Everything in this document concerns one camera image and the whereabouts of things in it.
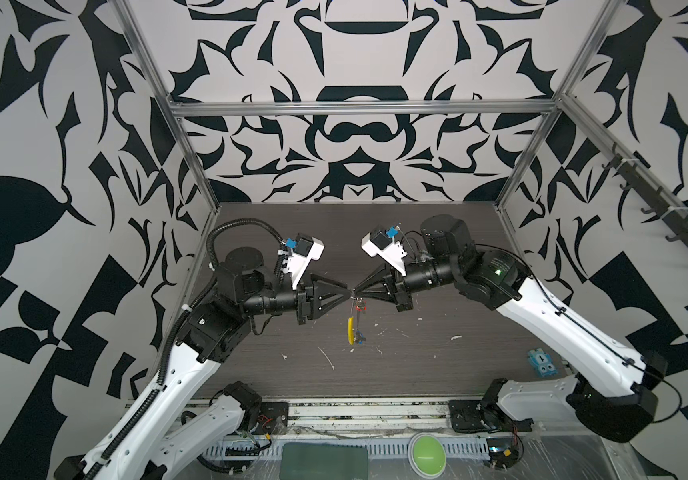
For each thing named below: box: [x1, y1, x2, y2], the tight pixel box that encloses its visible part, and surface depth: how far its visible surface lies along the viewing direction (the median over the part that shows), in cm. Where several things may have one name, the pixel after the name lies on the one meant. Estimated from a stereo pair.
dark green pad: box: [280, 442, 369, 480], surface depth 70 cm
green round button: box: [413, 436, 447, 476], surface depth 70 cm
